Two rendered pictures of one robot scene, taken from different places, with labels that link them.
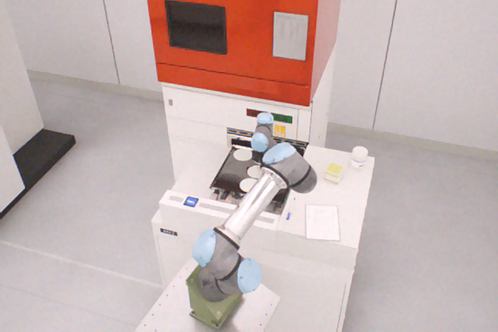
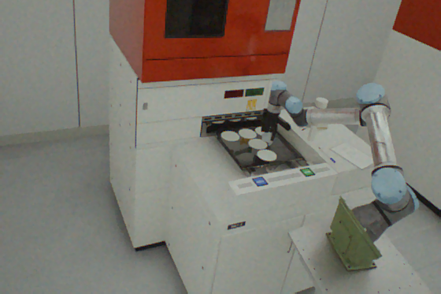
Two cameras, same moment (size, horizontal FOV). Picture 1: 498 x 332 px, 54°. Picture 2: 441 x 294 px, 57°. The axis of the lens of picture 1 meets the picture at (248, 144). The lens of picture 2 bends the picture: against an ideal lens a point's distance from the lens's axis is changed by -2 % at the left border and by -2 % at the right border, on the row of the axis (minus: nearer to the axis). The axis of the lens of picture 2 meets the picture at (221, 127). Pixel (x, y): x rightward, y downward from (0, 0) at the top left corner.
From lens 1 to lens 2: 174 cm
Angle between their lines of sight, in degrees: 40
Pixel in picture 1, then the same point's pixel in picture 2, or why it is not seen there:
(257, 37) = (254, 14)
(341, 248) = not seen: hidden behind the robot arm
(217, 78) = (209, 64)
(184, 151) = (152, 158)
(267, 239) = (328, 185)
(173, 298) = (321, 267)
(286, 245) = (342, 184)
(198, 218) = (273, 193)
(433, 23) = not seen: hidden behind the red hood
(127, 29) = not seen: outside the picture
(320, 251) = (365, 177)
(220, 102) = (200, 91)
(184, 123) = (157, 126)
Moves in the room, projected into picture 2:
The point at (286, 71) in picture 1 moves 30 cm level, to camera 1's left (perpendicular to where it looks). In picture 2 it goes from (273, 43) to (232, 52)
